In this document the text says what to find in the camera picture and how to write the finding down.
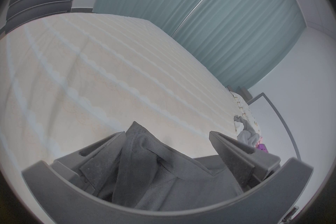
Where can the white printed pillow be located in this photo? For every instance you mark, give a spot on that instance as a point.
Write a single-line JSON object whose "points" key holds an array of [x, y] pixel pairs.
{"points": [[242, 104]]}

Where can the grey bedside table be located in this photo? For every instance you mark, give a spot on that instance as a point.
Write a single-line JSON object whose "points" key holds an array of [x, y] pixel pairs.
{"points": [[242, 93]]}

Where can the purple satin garment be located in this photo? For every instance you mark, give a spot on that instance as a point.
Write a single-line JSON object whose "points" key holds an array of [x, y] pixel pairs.
{"points": [[262, 147]]}

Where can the grey garment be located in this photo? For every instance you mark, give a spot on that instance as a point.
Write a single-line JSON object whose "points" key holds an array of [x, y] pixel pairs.
{"points": [[249, 136]]}

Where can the white garment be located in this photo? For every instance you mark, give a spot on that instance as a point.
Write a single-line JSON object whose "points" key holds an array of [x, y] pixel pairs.
{"points": [[239, 127]]}

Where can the bed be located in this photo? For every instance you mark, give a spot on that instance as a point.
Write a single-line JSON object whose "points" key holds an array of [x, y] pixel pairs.
{"points": [[105, 73]]}

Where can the black T-shirt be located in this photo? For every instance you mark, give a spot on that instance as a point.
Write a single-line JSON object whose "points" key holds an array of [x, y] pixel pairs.
{"points": [[157, 170]]}

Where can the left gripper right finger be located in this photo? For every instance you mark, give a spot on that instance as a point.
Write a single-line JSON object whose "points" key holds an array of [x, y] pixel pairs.
{"points": [[244, 162]]}

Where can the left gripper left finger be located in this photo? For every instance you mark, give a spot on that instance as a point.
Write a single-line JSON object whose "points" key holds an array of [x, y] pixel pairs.
{"points": [[99, 160]]}

